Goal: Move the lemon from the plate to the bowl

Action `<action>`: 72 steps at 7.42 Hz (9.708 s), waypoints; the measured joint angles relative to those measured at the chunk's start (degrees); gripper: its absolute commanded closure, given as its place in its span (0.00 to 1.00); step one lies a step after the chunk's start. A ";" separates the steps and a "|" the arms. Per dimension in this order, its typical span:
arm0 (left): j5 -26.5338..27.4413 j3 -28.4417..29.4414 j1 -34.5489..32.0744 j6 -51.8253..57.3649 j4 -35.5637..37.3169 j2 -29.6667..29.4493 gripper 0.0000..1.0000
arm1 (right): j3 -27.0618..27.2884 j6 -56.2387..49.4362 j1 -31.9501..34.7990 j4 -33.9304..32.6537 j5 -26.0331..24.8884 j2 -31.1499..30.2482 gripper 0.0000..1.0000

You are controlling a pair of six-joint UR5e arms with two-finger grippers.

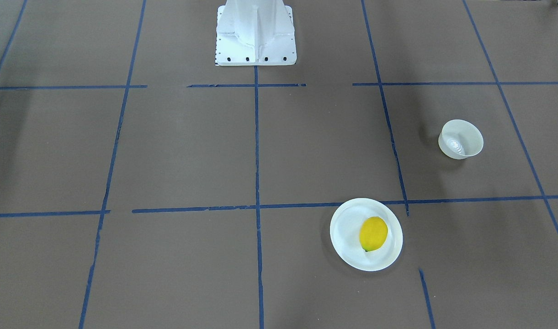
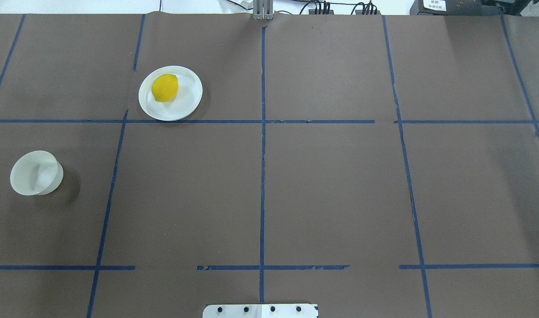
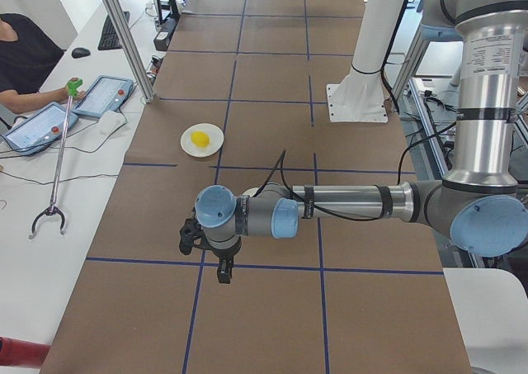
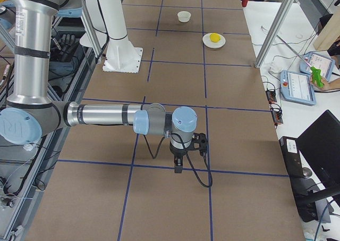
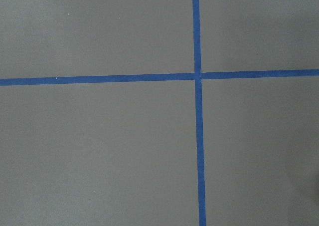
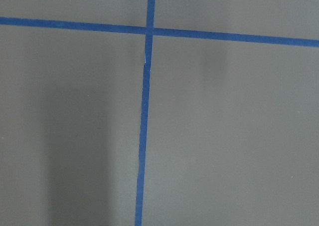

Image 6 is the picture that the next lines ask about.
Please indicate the blue tape strip vertical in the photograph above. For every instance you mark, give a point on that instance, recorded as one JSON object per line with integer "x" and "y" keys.
{"x": 144, "y": 112}

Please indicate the blue tape strip horizontal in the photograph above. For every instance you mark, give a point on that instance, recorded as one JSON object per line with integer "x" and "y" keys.
{"x": 158, "y": 31}

